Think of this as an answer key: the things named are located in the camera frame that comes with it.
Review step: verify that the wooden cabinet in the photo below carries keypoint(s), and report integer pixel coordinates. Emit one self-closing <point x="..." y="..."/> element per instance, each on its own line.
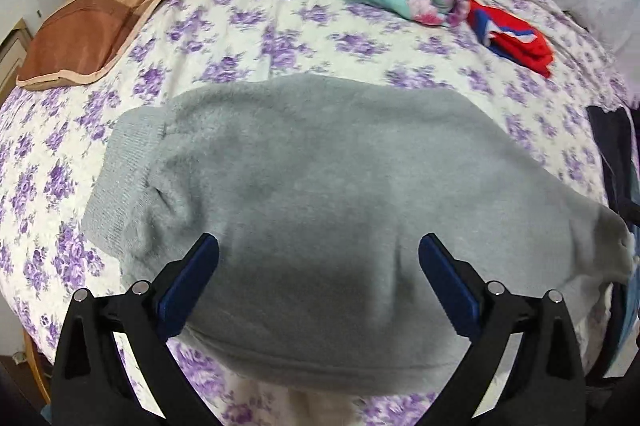
<point x="11" y="60"/>

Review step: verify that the wooden bed frame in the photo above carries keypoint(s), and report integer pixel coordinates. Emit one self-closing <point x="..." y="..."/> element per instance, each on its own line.
<point x="37" y="366"/>

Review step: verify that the purple floral bed sheet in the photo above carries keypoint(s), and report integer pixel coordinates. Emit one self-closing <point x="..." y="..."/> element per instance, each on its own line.
<point x="55" y="165"/>

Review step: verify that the red blue white cloth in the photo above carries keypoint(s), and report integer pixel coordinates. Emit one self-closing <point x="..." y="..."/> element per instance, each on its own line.
<point x="520" y="40"/>

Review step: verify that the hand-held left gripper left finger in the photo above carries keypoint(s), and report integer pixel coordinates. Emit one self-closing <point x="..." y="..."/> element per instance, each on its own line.
<point x="192" y="273"/>

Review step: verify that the brown satin pillow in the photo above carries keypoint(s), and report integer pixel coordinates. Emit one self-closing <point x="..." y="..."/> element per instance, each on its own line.
<point x="95" y="20"/>

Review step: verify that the blue jeans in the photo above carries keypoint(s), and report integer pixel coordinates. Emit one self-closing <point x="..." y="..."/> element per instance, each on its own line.
<point x="631" y="311"/>

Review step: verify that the grey sweatshirt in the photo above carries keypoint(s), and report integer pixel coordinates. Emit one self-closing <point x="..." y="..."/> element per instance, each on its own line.
<point x="320" y="186"/>

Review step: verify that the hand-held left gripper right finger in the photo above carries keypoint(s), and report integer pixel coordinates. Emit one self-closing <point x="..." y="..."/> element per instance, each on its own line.
<point x="447" y="276"/>

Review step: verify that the dark navy garment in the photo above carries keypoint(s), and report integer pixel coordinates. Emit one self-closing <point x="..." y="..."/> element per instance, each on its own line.
<point x="617" y="155"/>

